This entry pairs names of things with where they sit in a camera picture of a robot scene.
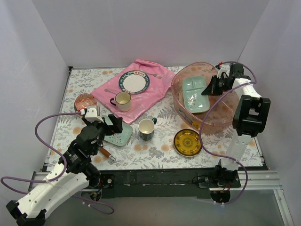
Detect silver fork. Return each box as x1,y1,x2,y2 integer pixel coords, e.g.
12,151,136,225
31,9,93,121
147,73,162,79

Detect pink transparent plastic bin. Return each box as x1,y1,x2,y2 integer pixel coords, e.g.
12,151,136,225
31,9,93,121
171,61,250,135

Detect wooden handled metal scraper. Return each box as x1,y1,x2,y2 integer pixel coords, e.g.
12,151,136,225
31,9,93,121
99,147,116,162

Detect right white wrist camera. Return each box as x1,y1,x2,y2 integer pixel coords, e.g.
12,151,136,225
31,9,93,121
215,64,230,79

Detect cream mug black rim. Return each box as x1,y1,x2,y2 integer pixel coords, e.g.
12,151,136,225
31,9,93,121
110,92,132,112

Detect red patterned bowl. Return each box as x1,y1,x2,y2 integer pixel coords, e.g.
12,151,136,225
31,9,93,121
74,93,98,112

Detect mint divided rectangular tray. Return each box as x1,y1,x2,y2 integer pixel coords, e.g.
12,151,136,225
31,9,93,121
182,76,210,113

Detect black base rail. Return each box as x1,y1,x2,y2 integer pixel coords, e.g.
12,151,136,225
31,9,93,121
42,166,270,201

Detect yellow patterned plate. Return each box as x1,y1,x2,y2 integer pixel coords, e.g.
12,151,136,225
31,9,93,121
173,129,202,157

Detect green rimmed white plate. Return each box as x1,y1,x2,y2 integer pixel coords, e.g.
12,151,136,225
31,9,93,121
119,70,150,95

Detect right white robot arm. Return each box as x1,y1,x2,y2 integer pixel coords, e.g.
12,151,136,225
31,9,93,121
202,61,271,187

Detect aluminium frame rail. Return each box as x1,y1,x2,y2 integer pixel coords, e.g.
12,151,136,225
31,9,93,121
28,171,294,226

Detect dark green mug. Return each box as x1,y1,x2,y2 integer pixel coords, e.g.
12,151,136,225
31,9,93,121
138,118,157,141

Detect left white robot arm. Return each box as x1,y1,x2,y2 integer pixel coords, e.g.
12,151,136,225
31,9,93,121
6,113,123,226

